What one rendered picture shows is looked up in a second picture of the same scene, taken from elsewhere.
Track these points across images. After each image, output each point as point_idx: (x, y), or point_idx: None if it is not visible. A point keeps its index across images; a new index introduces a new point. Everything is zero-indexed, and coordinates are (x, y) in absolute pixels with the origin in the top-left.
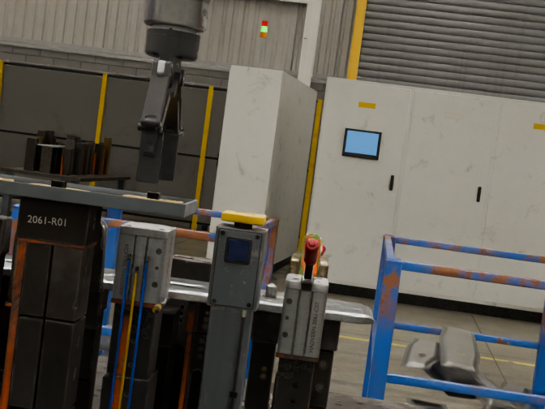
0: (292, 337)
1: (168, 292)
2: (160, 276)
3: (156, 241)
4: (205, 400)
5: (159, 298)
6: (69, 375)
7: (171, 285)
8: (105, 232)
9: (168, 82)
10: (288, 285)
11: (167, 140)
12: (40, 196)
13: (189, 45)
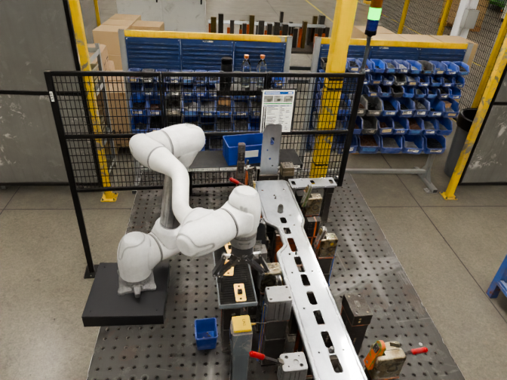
0: (278, 375)
1: (288, 318)
2: (267, 314)
3: (267, 301)
4: (230, 365)
5: (267, 320)
6: (225, 321)
7: (311, 314)
8: (279, 283)
9: (222, 262)
10: (279, 357)
11: (258, 274)
12: None
13: (235, 252)
